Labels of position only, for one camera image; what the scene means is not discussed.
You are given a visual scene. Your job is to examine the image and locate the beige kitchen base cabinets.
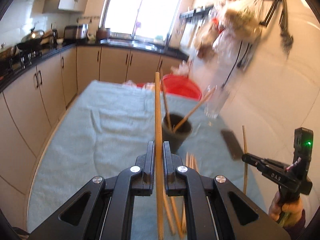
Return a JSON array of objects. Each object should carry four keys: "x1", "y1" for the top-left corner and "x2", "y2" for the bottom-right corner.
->
[{"x1": 0, "y1": 45, "x2": 188, "y2": 230}]

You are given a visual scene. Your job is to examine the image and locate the black wall hook rack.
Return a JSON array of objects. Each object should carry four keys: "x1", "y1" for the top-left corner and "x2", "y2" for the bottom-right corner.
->
[{"x1": 226, "y1": 0, "x2": 295, "y2": 55}]

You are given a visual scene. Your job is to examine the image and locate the wooden chopstick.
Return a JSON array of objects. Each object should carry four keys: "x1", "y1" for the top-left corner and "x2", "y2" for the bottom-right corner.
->
[
  {"x1": 241, "y1": 125, "x2": 249, "y2": 196},
  {"x1": 159, "y1": 68, "x2": 172, "y2": 131},
  {"x1": 185, "y1": 152, "x2": 199, "y2": 172},
  {"x1": 170, "y1": 197, "x2": 184, "y2": 239},
  {"x1": 163, "y1": 191, "x2": 176, "y2": 235},
  {"x1": 155, "y1": 72, "x2": 164, "y2": 239},
  {"x1": 172, "y1": 86, "x2": 217, "y2": 133}
]

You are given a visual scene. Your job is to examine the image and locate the brown clay pot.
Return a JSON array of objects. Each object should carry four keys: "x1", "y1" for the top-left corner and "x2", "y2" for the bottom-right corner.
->
[{"x1": 96, "y1": 27, "x2": 111, "y2": 41}]

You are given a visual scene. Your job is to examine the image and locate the person's hand holding gripper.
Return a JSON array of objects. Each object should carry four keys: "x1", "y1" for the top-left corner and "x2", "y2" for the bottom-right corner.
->
[{"x1": 268, "y1": 191, "x2": 303, "y2": 226}]

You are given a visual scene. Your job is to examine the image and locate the steel wok with lid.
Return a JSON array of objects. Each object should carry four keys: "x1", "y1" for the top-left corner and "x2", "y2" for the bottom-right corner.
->
[{"x1": 17, "y1": 27, "x2": 44, "y2": 50}]

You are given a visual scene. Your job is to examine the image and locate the clear glass mug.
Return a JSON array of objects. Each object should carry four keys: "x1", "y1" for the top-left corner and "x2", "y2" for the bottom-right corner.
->
[{"x1": 204, "y1": 86, "x2": 229, "y2": 119}]

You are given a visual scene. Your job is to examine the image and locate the red plastic basin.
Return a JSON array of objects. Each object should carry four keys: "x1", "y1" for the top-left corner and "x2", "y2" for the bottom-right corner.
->
[{"x1": 135, "y1": 73, "x2": 202, "y2": 102}]

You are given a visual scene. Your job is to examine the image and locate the kitchen window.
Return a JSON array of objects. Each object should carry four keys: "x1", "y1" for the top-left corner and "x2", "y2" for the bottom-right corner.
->
[{"x1": 100, "y1": 0, "x2": 181, "y2": 44}]

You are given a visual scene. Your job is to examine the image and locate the black perforated utensil holder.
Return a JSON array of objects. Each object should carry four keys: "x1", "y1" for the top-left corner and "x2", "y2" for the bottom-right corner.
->
[{"x1": 162, "y1": 115, "x2": 193, "y2": 154}]

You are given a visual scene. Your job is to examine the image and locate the hanging plastic bags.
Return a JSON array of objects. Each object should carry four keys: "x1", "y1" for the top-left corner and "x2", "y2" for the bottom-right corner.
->
[{"x1": 172, "y1": 0, "x2": 263, "y2": 89}]

